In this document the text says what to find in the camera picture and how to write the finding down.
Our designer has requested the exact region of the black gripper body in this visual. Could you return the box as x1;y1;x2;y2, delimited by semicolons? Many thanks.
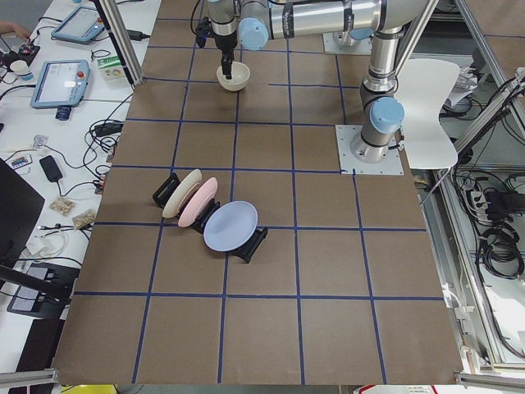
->
214;32;238;66

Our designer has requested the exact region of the white ceramic bowl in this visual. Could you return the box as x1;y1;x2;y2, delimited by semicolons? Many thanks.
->
216;62;251;92

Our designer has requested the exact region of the black power adapter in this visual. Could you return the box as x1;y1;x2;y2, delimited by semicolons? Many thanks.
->
126;30;150;41

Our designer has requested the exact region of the green white box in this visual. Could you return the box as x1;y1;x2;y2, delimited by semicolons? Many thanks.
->
97;56;126;80

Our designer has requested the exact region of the pink plate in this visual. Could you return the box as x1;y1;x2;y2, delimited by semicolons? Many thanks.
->
177;177;218;228

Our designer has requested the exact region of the blue teach pendant far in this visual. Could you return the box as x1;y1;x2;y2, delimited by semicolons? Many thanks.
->
51;7;105;44

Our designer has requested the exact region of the blue teach pendant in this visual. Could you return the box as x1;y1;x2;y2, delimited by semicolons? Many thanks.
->
51;7;105;44
30;59;90;109

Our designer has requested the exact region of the black dish rack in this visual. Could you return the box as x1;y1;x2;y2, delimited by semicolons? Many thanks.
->
152;173;268;263

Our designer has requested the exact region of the cream plate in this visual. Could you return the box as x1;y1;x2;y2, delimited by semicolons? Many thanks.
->
162;169;202;218

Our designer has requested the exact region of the light blue plate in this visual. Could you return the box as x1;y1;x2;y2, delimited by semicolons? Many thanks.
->
203;201;258;252

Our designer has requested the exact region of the blue teach pendant near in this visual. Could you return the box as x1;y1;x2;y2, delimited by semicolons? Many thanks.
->
30;59;90;109

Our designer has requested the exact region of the white plastic chair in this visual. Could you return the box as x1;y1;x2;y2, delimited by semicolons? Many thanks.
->
395;58;459;170

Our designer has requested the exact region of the paper cup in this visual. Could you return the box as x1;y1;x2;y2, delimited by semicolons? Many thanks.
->
10;60;34;81

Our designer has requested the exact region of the black phone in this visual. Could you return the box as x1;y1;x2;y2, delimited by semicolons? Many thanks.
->
39;155;63;182

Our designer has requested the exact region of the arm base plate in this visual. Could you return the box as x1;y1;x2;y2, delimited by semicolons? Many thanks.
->
335;125;404;176
322;32;372;56

